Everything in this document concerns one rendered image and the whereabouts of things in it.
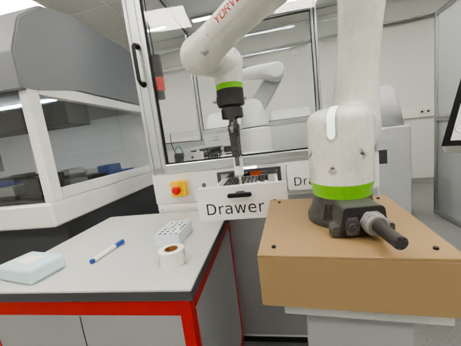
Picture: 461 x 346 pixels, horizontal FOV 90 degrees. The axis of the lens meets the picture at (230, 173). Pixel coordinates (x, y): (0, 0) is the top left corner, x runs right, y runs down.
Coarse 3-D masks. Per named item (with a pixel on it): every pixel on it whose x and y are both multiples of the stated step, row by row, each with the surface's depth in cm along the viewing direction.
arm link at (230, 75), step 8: (232, 48) 74; (232, 56) 72; (240, 56) 75; (224, 64) 70; (232, 64) 73; (240, 64) 75; (224, 72) 73; (232, 72) 74; (240, 72) 76; (216, 80) 76; (224, 80) 75; (232, 80) 75; (240, 80) 76; (216, 88) 78
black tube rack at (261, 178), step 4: (244, 176) 104; (248, 176) 103; (252, 176) 102; (256, 176) 102; (260, 176) 99; (264, 176) 98; (228, 180) 102; (232, 180) 100; (236, 180) 98; (244, 180) 97; (248, 180) 95; (252, 180) 95; (256, 180) 93; (260, 180) 92; (264, 180) 91; (224, 184) 93; (228, 184) 92; (232, 184) 91; (236, 184) 90
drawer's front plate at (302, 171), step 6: (288, 168) 101; (294, 168) 101; (300, 168) 100; (306, 168) 100; (288, 174) 101; (294, 174) 101; (300, 174) 101; (306, 174) 100; (288, 180) 102; (306, 180) 101; (288, 186) 102; (294, 186) 102; (300, 186) 101; (306, 186) 101
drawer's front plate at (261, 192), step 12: (204, 192) 75; (216, 192) 74; (228, 192) 74; (252, 192) 72; (264, 192) 72; (276, 192) 71; (204, 204) 75; (216, 204) 75; (228, 204) 74; (240, 204) 74; (264, 204) 72; (204, 216) 76; (216, 216) 76; (228, 216) 75; (240, 216) 74; (252, 216) 74; (264, 216) 73
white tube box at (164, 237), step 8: (168, 224) 85; (176, 224) 83; (184, 224) 83; (160, 232) 78; (168, 232) 77; (176, 232) 76; (184, 232) 79; (160, 240) 75; (168, 240) 75; (176, 240) 74
